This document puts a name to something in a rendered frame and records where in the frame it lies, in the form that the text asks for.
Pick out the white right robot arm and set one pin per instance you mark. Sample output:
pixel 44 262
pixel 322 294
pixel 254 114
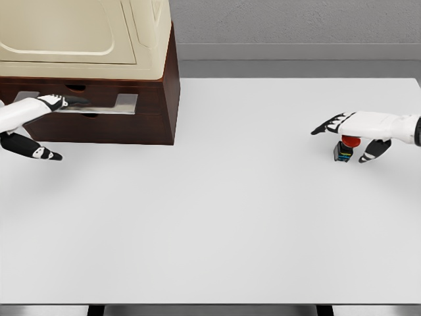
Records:
pixel 409 129

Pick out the plain wooden drawer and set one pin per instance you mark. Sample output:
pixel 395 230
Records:
pixel 115 128

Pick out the red button switch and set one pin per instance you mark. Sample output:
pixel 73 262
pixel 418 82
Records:
pixel 343 151

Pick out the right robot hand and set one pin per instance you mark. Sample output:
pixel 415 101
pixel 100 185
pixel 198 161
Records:
pixel 365 123

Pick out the cream appliance housing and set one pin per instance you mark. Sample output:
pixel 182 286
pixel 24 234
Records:
pixel 65 33

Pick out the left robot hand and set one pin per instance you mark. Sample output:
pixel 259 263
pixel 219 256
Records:
pixel 23 110

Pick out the brown wooden cabinet body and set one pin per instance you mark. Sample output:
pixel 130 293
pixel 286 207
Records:
pixel 171 82

